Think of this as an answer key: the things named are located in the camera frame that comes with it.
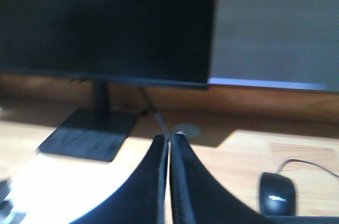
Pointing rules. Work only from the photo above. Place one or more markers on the right gripper black left finger with white pad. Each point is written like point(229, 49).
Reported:
point(140, 199)

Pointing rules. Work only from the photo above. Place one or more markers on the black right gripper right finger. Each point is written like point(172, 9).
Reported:
point(197, 197)

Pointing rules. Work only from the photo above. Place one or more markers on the black stapler with orange button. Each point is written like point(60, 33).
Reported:
point(8, 215)

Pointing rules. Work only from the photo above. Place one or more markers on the wooden desk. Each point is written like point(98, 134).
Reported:
point(244, 132)

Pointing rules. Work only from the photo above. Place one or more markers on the black computer mouse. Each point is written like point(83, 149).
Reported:
point(277, 195)

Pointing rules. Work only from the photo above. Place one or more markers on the black computer monitor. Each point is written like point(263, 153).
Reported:
point(140, 42)

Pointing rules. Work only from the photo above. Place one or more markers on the grey desk cable grommet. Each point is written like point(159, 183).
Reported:
point(190, 130)

